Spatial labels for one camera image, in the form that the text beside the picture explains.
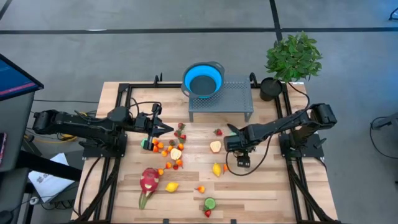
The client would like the green kiwi half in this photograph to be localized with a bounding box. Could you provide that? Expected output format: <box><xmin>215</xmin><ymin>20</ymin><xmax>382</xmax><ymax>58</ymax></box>
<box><xmin>203</xmin><ymin>197</ymin><xmax>217</xmax><ymax>211</ymax></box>

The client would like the black floor cable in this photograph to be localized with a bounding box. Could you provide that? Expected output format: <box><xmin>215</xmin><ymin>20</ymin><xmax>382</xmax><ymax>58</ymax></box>
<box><xmin>369</xmin><ymin>115</ymin><xmax>398</xmax><ymax>160</ymax></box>

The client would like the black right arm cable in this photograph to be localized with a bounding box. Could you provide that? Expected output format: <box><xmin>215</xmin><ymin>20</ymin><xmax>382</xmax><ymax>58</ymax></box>
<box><xmin>286</xmin><ymin>81</ymin><xmax>312</xmax><ymax>114</ymax></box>

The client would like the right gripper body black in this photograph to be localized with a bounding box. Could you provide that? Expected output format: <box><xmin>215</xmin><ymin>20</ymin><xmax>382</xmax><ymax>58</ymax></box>
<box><xmin>223</xmin><ymin>123</ymin><xmax>252</xmax><ymax>169</ymax></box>

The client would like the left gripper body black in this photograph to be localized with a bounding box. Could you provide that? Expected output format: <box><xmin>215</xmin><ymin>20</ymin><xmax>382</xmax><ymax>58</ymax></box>
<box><xmin>133</xmin><ymin>103</ymin><xmax>163</xmax><ymax>151</ymax></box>

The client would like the grey perforated metal shelf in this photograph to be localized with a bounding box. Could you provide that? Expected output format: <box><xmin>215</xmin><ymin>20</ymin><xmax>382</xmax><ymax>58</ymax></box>
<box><xmin>188</xmin><ymin>73</ymin><xmax>254</xmax><ymax>123</ymax></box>

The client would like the black desk crossbar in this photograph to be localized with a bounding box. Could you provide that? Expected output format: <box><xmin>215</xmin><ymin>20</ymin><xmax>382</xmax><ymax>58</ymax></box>
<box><xmin>15</xmin><ymin>150</ymin><xmax>83</xmax><ymax>182</ymax></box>

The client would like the yellow floor cable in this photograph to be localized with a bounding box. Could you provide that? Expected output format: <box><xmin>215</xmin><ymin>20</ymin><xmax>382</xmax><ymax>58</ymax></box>
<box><xmin>24</xmin><ymin>133</ymin><xmax>78</xmax><ymax>144</ymax></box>

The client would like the white paper sheet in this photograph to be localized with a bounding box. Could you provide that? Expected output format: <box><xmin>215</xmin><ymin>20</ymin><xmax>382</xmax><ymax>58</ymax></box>
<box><xmin>27</xmin><ymin>152</ymin><xmax>76</xmax><ymax>203</ymax></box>

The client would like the yellow lemon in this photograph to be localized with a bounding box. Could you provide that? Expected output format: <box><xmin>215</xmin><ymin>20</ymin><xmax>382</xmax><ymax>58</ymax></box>
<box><xmin>165</xmin><ymin>181</ymin><xmax>180</xmax><ymax>194</ymax></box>
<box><xmin>211</xmin><ymin>162</ymin><xmax>223</xmax><ymax>177</ymax></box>

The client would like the blue collapsible colander bowl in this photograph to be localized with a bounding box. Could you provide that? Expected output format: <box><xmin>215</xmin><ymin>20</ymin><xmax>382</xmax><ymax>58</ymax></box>
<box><xmin>181</xmin><ymin>60</ymin><xmax>226</xmax><ymax>100</ymax></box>

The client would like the pink dragon fruit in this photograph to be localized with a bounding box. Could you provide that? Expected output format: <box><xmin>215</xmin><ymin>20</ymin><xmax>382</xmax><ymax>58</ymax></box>
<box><xmin>138</xmin><ymin>167</ymin><xmax>161</xmax><ymax>210</ymax></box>

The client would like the green potted artificial plant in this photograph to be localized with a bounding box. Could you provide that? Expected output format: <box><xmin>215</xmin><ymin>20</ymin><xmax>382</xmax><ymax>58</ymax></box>
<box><xmin>259</xmin><ymin>30</ymin><xmax>323</xmax><ymax>103</ymax></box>

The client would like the monitor with blue screen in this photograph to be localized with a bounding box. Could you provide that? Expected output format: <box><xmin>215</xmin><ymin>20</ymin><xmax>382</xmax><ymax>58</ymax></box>
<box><xmin>0</xmin><ymin>53</ymin><xmax>45</xmax><ymax>102</ymax></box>

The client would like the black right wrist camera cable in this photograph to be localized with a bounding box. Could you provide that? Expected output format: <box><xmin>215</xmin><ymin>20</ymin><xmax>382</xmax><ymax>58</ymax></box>
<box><xmin>225</xmin><ymin>133</ymin><xmax>276</xmax><ymax>177</ymax></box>

